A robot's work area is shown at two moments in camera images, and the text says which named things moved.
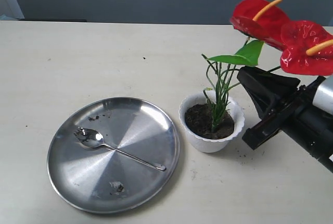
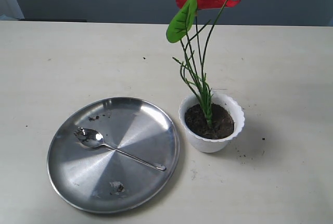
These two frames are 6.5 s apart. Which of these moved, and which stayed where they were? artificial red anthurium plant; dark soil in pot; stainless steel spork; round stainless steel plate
Moved: artificial red anthurium plant
Stayed: dark soil in pot; stainless steel spork; round stainless steel plate
